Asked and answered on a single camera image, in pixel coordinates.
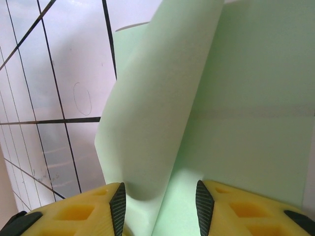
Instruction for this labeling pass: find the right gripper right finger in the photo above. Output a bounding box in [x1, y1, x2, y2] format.
[196, 179, 315, 236]

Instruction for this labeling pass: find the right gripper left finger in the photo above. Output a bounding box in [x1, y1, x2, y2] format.
[9, 182, 126, 236]

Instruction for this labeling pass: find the light green paper sheet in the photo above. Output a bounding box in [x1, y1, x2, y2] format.
[94, 0, 315, 236]

